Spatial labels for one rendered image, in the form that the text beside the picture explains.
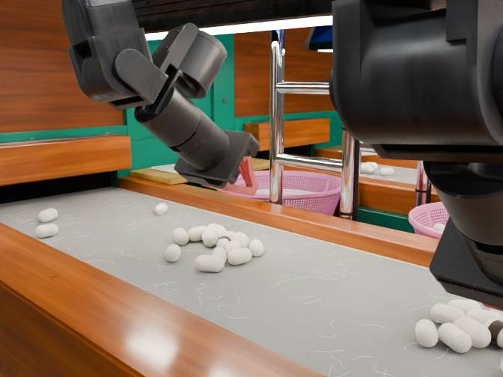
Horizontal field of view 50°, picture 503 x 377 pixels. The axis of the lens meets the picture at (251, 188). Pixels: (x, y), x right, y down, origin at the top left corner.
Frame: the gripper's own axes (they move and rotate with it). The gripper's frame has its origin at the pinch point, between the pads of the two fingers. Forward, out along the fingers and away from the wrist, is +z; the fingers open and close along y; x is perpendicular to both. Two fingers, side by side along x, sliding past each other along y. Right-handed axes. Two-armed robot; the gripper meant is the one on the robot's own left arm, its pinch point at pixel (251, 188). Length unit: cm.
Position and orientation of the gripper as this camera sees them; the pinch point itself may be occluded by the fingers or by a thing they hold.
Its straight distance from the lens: 72.2
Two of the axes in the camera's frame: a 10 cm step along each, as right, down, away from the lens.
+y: -7.2, -1.4, 6.8
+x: -4.3, 8.6, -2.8
